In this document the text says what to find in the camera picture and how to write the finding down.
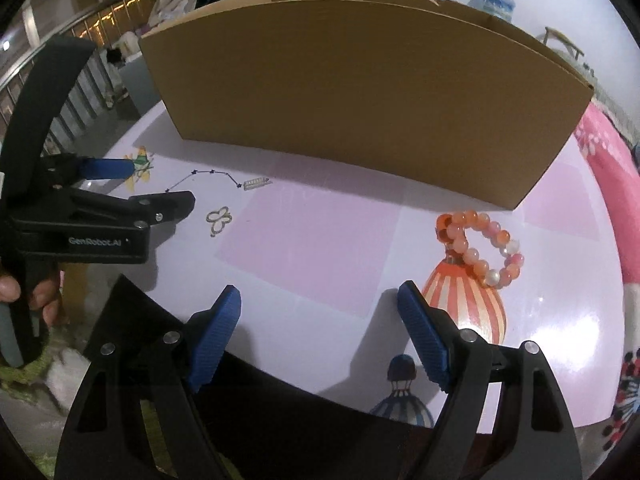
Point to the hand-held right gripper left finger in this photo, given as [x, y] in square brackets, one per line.
[212, 340]

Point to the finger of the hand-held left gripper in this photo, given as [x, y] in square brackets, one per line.
[165, 205]
[105, 167]

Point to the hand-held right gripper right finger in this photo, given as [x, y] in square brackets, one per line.
[427, 335]

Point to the brown cardboard box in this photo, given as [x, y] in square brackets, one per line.
[360, 100]

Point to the person's left hand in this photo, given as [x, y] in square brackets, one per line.
[47, 295]

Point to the silver hair clip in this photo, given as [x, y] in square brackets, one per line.
[256, 183]

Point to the dark cloth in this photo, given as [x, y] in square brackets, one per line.
[310, 425]

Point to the metal railing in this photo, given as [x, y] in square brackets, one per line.
[90, 25]

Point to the green white cloth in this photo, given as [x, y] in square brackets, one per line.
[35, 410]

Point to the red floral blanket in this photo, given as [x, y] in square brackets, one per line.
[622, 390]

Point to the pink plush blanket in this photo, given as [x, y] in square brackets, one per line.
[610, 175]

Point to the blue water bottle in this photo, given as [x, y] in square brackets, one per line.
[495, 5]

